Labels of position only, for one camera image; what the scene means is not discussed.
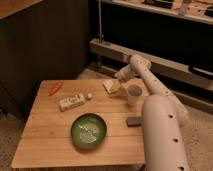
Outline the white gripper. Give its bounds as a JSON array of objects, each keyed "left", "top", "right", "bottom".
[{"left": 111, "top": 65, "right": 135, "bottom": 91}]

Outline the white sponge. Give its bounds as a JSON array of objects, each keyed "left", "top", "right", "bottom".
[{"left": 103, "top": 80, "right": 118, "bottom": 94}]

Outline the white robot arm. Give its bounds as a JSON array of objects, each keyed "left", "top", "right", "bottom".
[{"left": 115, "top": 54, "right": 190, "bottom": 171}]

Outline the white ceramic cup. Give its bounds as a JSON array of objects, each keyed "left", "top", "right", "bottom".
[{"left": 127, "top": 85, "right": 142, "bottom": 106}]

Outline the dark grey sponge block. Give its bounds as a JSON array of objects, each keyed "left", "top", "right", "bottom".
[{"left": 126, "top": 117, "right": 142, "bottom": 127}]

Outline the metal pole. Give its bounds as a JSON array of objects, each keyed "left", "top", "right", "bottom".
[{"left": 96, "top": 0, "right": 105, "bottom": 71}]

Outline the green bowl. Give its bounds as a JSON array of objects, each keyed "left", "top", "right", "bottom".
[{"left": 70, "top": 113, "right": 107, "bottom": 149}]

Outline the white bottle with label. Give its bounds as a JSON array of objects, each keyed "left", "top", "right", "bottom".
[{"left": 59, "top": 93, "right": 93, "bottom": 112}]

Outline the orange carrot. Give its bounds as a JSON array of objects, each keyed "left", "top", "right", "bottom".
[{"left": 49, "top": 82, "right": 63, "bottom": 96}]

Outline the wooden shelf unit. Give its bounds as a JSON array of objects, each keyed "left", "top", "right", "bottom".
[{"left": 90, "top": 4, "right": 213, "bottom": 92}]

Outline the dark wooden cabinet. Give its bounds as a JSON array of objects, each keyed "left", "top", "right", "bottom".
[{"left": 0, "top": 0, "right": 90, "bottom": 117}]

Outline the wooden folding table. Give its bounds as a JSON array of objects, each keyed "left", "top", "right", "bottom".
[{"left": 12, "top": 79, "right": 148, "bottom": 169}]

